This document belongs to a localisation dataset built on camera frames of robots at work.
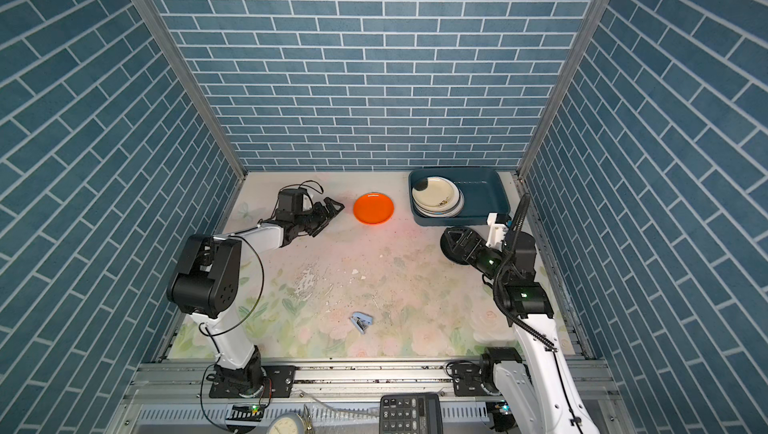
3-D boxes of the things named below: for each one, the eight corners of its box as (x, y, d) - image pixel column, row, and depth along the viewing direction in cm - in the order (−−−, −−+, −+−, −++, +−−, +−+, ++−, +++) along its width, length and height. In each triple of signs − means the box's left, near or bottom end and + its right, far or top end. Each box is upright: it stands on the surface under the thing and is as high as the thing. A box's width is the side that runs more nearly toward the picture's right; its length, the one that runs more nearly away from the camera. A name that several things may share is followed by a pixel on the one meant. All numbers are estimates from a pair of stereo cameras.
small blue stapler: (347, 323, 85) (346, 320, 83) (358, 309, 88) (358, 306, 86) (363, 335, 83) (362, 332, 81) (373, 320, 86) (373, 318, 84)
